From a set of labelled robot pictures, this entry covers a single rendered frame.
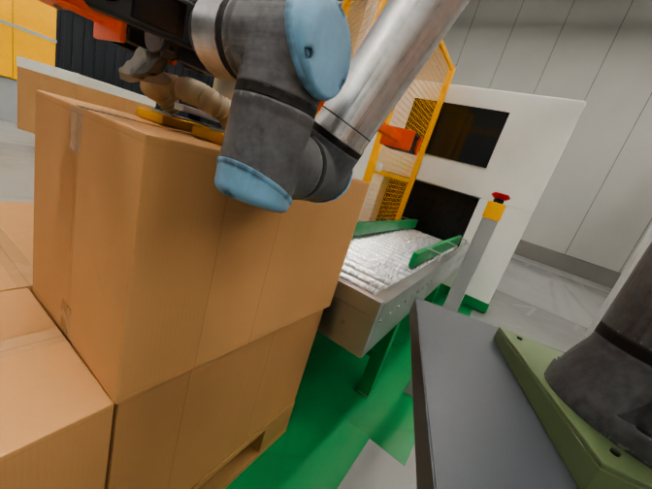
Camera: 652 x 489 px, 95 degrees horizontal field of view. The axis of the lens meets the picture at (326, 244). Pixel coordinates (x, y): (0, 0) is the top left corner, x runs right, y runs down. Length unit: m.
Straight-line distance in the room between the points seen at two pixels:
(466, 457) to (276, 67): 0.41
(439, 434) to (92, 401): 0.49
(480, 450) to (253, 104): 0.41
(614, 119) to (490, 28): 3.92
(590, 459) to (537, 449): 0.05
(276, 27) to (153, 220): 0.27
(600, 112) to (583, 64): 1.23
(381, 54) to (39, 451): 0.67
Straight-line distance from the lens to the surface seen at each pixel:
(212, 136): 0.58
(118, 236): 0.48
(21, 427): 0.60
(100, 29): 0.63
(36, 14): 8.11
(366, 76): 0.44
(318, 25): 0.33
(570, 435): 0.45
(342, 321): 1.03
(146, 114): 0.76
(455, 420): 0.40
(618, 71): 10.38
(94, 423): 0.61
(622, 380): 0.48
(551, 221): 9.71
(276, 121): 0.32
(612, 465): 0.43
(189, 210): 0.47
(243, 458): 1.19
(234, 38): 0.38
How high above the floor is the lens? 0.98
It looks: 16 degrees down
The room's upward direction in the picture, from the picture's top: 17 degrees clockwise
